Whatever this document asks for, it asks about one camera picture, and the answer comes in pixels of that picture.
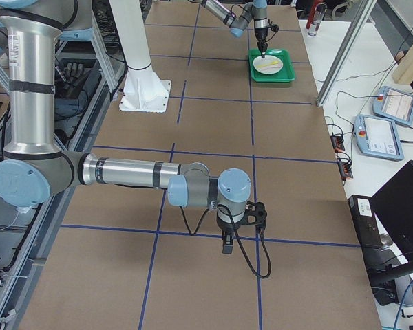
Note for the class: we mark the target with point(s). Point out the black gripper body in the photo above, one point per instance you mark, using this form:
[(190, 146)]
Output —
[(226, 228), (261, 35)]

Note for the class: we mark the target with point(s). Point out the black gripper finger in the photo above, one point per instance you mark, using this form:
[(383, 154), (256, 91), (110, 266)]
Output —
[(227, 243), (263, 52)]

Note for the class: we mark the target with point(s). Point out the white round plate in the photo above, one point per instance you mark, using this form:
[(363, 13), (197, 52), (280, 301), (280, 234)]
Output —
[(267, 59)]

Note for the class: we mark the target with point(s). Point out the yellow plastic spoon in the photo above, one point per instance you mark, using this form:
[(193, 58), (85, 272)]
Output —
[(268, 64)]

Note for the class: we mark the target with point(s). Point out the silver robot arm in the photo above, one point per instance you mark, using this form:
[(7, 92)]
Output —
[(34, 168), (255, 11)]

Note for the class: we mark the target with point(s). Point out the green plastic tray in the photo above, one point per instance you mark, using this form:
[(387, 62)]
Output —
[(285, 75)]

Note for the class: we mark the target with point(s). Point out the far orange black adapter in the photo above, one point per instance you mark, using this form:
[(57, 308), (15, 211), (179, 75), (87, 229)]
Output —
[(337, 139)]

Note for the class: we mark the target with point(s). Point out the orange black adapter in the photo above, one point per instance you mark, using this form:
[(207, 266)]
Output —
[(337, 139), (344, 163)]

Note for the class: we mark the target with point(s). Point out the near orange black adapter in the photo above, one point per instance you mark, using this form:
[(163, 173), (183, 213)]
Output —
[(344, 163)]

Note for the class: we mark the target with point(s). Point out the black desktop computer box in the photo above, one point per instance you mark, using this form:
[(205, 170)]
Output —
[(365, 224)]

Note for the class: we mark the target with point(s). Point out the far teach pendant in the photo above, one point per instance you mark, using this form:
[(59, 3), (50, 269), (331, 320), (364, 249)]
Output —
[(394, 104)]

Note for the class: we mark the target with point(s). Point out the teach pendant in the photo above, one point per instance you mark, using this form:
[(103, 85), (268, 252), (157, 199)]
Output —
[(378, 137), (394, 104)]

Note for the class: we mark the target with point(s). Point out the near teach pendant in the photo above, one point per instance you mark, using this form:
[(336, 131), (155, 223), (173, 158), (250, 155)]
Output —
[(378, 137)]

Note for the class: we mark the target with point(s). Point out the black monitor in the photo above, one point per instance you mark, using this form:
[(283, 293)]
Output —
[(393, 205)]

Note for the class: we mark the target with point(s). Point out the aluminium frame post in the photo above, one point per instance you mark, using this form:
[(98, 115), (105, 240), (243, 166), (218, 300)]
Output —
[(352, 34)]

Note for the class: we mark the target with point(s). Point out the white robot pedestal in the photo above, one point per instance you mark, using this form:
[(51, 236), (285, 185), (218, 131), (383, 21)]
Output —
[(143, 90)]

